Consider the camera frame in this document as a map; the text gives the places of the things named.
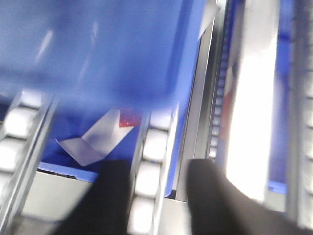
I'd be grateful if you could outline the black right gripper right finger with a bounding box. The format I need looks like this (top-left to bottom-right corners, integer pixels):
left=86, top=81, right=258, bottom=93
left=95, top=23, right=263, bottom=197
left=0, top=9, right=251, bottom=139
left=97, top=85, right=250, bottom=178
left=187, top=159, right=313, bottom=235

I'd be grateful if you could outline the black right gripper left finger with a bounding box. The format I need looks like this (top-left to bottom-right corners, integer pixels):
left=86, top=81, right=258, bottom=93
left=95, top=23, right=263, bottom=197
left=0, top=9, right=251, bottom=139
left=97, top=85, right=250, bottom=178
left=52, top=160, right=130, bottom=235

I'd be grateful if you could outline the blue plastic tray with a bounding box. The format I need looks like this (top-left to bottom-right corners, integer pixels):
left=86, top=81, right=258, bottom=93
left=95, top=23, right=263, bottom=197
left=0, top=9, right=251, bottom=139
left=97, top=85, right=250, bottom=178
left=0, top=0, right=205, bottom=110

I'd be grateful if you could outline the white paper label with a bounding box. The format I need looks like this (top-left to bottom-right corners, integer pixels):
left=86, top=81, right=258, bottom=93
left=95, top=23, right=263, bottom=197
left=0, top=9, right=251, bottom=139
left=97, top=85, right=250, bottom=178
left=57, top=108, right=143, bottom=166

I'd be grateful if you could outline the blue storage bin below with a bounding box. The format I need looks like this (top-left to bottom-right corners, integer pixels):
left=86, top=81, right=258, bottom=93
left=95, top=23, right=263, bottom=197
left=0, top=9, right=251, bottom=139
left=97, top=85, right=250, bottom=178
left=39, top=39, right=203, bottom=198

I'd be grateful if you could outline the right blue bin white label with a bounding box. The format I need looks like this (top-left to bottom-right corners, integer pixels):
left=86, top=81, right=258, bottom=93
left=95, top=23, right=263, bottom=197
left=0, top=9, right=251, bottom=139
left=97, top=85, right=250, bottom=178
left=213, top=0, right=286, bottom=211

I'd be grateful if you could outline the middle roller conveyor rail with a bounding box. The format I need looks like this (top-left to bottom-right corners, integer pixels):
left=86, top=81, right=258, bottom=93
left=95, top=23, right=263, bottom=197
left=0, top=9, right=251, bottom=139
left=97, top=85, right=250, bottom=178
left=127, top=106, right=179, bottom=235

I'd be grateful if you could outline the roller conveyor rail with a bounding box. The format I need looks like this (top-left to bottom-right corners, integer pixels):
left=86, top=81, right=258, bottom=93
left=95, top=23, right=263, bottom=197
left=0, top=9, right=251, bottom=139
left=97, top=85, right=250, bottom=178
left=127, top=106, right=179, bottom=235
left=0, top=89, right=56, bottom=235
left=287, top=0, right=313, bottom=231

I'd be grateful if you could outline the right roller conveyor rail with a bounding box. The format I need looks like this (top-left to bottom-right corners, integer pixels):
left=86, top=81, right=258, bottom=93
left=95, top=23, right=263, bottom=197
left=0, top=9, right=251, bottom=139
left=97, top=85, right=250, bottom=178
left=287, top=0, right=313, bottom=231

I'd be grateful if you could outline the left roller conveyor rail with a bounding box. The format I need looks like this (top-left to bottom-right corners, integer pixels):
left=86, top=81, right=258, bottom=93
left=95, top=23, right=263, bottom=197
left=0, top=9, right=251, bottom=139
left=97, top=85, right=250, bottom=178
left=0, top=89, right=56, bottom=235

